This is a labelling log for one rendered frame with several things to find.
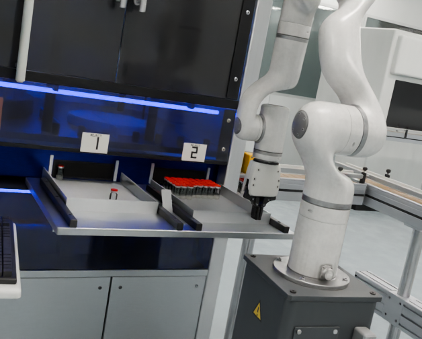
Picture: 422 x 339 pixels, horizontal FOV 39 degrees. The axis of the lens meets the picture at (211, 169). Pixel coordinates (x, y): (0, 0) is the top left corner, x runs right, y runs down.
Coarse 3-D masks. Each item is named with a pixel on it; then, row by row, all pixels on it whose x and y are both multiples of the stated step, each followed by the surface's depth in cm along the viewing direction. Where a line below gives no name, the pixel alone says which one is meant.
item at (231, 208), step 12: (228, 192) 200; (180, 204) 173; (192, 204) 184; (204, 204) 187; (216, 204) 190; (228, 204) 193; (240, 204) 193; (252, 204) 186; (192, 216) 166; (204, 216) 167; (216, 216) 169; (228, 216) 171; (240, 216) 173; (264, 216) 176
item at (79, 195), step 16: (48, 176) 176; (64, 192) 159; (80, 192) 175; (96, 192) 178; (128, 192) 185; (144, 192) 176; (80, 208) 157; (96, 208) 159; (112, 208) 161; (128, 208) 163; (144, 208) 165
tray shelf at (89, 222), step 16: (32, 192) 171; (48, 208) 155; (64, 224) 144; (80, 224) 147; (96, 224) 149; (112, 224) 151; (128, 224) 154; (144, 224) 156; (160, 224) 158; (208, 224) 167; (224, 224) 170; (240, 224) 173; (256, 224) 176
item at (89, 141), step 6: (84, 138) 180; (90, 138) 180; (96, 138) 181; (102, 138) 182; (108, 138) 183; (84, 144) 180; (90, 144) 181; (96, 144) 182; (102, 144) 183; (84, 150) 181; (90, 150) 181; (96, 150) 182; (102, 150) 183
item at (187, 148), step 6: (186, 144) 195; (192, 144) 196; (198, 144) 197; (186, 150) 196; (192, 150) 197; (198, 150) 198; (204, 150) 199; (186, 156) 196; (192, 156) 197; (198, 156) 198; (204, 156) 199
